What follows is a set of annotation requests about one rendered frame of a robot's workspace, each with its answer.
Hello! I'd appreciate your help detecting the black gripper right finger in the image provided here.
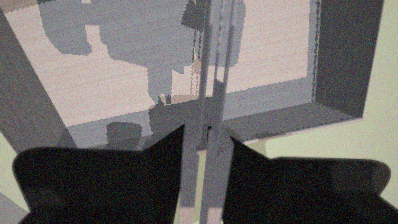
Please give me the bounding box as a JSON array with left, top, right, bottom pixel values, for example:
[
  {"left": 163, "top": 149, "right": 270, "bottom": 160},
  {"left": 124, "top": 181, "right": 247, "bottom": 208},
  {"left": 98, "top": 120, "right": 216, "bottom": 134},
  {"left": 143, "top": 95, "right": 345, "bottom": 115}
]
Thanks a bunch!
[{"left": 222, "top": 135, "right": 391, "bottom": 224}]

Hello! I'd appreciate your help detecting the grey roasting tin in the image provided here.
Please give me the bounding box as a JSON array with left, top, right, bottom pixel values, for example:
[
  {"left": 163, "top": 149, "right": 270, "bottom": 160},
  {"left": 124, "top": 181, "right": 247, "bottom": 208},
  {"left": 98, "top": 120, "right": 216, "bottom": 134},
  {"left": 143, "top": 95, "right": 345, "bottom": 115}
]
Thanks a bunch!
[{"left": 0, "top": 0, "right": 385, "bottom": 156}]

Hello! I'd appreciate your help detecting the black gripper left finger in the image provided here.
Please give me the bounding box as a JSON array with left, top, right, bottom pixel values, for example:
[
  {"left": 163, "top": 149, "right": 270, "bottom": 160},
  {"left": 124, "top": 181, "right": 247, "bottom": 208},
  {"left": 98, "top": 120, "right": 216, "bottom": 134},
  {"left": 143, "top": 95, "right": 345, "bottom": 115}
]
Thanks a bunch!
[{"left": 12, "top": 124, "right": 185, "bottom": 224}]

